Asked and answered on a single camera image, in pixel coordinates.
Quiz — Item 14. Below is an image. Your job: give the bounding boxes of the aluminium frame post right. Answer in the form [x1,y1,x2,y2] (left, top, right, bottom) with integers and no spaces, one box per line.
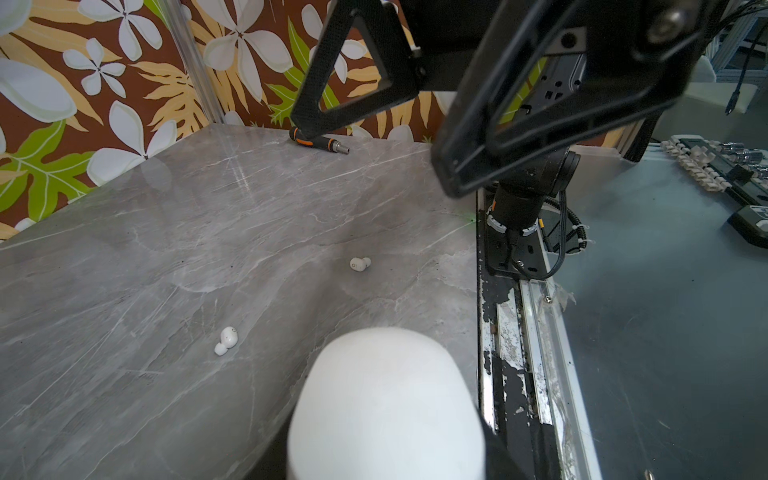
[160,0,224,124]

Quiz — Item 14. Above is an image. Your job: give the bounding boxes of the black handled screwdriver on table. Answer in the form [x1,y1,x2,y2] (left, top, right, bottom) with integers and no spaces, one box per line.
[289,127,350,155]

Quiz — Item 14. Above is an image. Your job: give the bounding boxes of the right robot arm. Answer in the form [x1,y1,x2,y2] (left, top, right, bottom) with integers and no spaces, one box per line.
[291,1,724,280]

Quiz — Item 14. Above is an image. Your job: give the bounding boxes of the white earbud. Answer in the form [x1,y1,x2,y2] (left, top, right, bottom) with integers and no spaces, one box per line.
[349,257,372,272]
[214,327,239,356]

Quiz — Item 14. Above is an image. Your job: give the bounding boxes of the white earbud charging case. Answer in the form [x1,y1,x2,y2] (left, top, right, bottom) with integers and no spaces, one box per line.
[287,328,486,479]

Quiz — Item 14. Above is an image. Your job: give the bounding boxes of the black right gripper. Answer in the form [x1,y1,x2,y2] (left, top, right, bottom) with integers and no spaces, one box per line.
[291,1,708,198]

